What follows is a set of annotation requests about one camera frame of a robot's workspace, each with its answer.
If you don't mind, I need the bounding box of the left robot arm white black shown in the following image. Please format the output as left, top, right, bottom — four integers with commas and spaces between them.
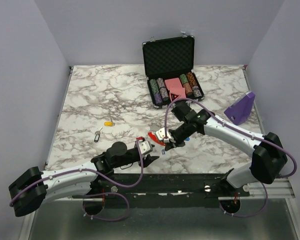
8, 139, 158, 217

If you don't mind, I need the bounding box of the red-handled metal keyring tool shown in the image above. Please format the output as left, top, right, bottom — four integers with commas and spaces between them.
148, 131, 166, 146

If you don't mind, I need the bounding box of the purple box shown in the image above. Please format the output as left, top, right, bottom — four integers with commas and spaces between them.
224, 91, 256, 126

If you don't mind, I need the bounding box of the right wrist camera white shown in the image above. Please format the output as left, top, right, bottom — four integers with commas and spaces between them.
155, 127, 172, 143

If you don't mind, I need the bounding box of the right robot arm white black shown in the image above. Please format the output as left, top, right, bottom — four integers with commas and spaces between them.
155, 100, 288, 196

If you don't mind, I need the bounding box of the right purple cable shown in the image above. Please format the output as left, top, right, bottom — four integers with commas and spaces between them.
164, 97, 298, 218

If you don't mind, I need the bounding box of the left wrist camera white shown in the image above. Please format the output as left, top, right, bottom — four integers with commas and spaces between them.
138, 140, 153, 155

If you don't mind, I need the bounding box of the black mounting rail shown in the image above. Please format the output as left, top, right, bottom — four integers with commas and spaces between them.
83, 173, 250, 212

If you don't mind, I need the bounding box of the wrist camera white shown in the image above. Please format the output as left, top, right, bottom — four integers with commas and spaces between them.
155, 127, 172, 143
138, 140, 153, 155

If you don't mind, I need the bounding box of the pink playing card deck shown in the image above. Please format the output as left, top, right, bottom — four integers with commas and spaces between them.
164, 78, 186, 98

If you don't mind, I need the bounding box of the yellow key tag with key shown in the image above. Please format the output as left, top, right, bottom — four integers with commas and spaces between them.
104, 118, 115, 127

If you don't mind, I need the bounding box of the black poker chip case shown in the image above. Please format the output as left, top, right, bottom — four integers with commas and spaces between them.
142, 35, 205, 109

